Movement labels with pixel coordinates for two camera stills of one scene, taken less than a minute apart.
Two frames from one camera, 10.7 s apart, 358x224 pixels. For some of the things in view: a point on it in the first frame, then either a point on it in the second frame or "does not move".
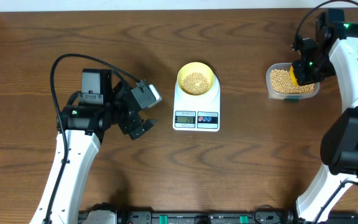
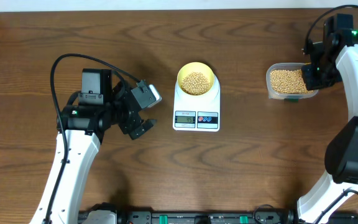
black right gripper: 302,78 -> 311,83
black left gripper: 128,126 does not move
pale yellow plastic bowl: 196,78 does not move
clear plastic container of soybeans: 280,85 does not move
